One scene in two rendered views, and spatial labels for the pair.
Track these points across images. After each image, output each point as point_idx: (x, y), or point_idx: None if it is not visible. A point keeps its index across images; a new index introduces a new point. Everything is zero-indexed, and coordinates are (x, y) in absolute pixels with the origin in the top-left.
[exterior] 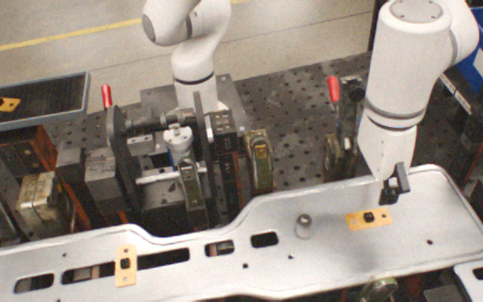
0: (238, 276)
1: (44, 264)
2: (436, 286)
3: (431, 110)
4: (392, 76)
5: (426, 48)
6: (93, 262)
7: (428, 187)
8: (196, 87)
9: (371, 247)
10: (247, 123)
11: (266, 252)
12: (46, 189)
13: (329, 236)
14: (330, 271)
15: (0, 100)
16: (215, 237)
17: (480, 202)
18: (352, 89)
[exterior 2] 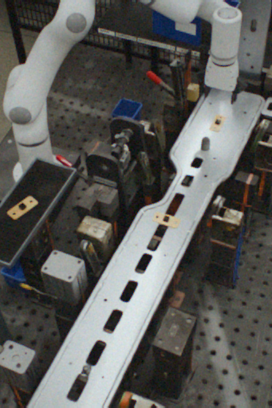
0: (209, 181)
1: (135, 255)
2: None
3: (133, 75)
4: (231, 41)
5: (240, 24)
6: (152, 233)
7: (218, 95)
8: (47, 142)
9: (232, 131)
10: (68, 151)
11: (204, 165)
12: (100, 221)
13: (214, 140)
14: (232, 149)
15: (23, 203)
16: (180, 179)
17: None
18: (183, 65)
